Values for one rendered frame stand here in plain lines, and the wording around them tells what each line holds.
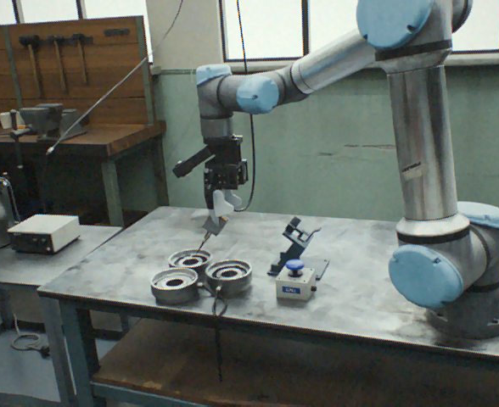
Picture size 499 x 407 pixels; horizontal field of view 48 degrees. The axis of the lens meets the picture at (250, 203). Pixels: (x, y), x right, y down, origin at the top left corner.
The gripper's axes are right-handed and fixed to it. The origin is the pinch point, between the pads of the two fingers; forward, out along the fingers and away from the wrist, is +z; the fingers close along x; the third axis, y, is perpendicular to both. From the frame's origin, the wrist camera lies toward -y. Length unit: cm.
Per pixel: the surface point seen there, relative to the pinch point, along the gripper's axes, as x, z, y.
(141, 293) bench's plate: -15.9, 13.1, -13.3
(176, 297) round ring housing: -18.9, 11.1, -2.7
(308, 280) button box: -9.4, 8.8, 24.2
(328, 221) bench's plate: 36.0, 13.2, 18.5
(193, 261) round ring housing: -1.6, 11.0, -6.6
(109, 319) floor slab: 87, 93, -104
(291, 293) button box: -10.9, 11.6, 20.8
